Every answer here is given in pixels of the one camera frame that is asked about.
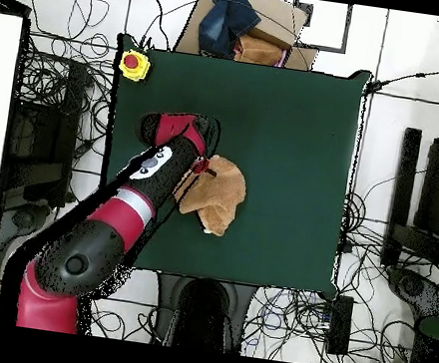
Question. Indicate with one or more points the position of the tan terry towel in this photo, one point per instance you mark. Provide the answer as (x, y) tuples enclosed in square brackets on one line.
[(221, 198)]

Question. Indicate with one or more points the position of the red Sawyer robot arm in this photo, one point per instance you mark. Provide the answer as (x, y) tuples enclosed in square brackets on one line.
[(117, 219)]

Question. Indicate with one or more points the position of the dark green table cloth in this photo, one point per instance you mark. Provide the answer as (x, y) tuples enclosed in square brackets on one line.
[(298, 140)]

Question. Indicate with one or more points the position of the yellow emergency stop button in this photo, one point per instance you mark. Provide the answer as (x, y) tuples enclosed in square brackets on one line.
[(131, 62)]

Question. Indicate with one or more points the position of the tan towel in box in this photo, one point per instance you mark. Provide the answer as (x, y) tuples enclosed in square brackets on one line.
[(258, 52)]

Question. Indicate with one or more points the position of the black equipment rack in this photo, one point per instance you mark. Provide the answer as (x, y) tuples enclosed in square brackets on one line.
[(70, 108)]

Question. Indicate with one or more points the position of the blue denim jeans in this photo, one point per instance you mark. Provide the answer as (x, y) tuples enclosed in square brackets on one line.
[(226, 21)]

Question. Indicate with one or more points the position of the brown cardboard box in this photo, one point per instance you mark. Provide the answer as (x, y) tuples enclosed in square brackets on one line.
[(276, 20)]

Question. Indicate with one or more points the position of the grey stand base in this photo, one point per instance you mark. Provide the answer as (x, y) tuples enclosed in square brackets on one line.
[(414, 289), (22, 219)]

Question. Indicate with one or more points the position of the long black floor bar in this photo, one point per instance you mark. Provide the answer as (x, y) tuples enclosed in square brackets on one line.
[(403, 187)]

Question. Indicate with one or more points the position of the black power strip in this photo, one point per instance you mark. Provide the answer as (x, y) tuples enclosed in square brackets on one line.
[(340, 327)]

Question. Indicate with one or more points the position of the black rectangular floor frame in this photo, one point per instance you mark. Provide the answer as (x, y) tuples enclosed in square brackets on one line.
[(326, 48)]

